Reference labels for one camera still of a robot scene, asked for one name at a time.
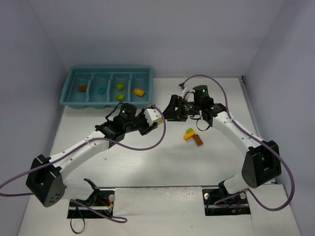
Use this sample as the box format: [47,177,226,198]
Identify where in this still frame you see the small green lego brick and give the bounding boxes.
[186,128,194,134]

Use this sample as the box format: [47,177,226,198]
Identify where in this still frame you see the yellow long lego brick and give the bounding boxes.
[184,131,195,142]

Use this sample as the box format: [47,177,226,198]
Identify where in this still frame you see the orange lego brick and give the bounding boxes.
[133,88,145,97]

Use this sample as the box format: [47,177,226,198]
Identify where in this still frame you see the green square lego brick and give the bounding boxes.
[116,94,125,101]

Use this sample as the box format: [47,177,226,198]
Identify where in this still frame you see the cyan square lego brick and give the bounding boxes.
[97,87,106,94]

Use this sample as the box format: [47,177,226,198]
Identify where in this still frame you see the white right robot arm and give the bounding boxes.
[163,85,282,196]

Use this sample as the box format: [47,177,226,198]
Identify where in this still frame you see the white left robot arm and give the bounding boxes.
[26,103,163,207]

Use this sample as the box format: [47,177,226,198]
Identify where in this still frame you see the brown long lego brick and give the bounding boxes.
[193,134,203,147]

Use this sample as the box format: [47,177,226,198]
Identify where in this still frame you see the teal compartment tray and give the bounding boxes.
[60,65,154,109]

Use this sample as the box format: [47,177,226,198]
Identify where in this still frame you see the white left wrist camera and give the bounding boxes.
[144,108,162,126]

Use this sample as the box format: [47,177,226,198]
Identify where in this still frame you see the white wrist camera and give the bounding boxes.
[178,83,188,99]
[144,108,162,126]

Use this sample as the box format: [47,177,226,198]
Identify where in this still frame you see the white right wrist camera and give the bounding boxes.
[178,83,188,99]

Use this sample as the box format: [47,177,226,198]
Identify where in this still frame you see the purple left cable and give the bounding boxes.
[0,104,167,223]

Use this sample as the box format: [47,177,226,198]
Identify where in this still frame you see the black left cable loop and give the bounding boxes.
[69,206,86,234]

